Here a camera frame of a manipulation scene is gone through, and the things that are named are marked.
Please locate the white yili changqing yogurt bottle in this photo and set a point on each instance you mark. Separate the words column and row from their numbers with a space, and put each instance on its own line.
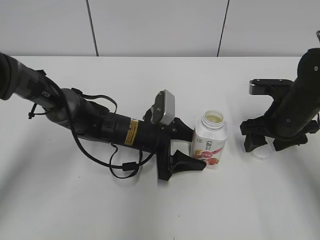
column 209, row 138

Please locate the white bottle cap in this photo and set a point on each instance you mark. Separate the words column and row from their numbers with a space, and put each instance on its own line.
column 262, row 152

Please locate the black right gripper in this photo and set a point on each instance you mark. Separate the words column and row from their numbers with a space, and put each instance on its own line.
column 288, row 125

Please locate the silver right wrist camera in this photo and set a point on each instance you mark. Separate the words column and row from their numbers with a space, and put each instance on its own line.
column 270, row 87

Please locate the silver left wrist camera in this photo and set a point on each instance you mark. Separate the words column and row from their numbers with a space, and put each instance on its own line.
column 163, row 109

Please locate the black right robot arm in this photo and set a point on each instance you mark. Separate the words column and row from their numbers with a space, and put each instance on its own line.
column 305, row 90

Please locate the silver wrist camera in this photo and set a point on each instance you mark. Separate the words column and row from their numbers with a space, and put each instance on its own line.
column 163, row 109
column 270, row 87

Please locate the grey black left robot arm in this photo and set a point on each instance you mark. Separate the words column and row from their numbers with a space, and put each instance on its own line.
column 88, row 120

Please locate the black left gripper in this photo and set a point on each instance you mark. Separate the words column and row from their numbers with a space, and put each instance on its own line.
column 155, row 133

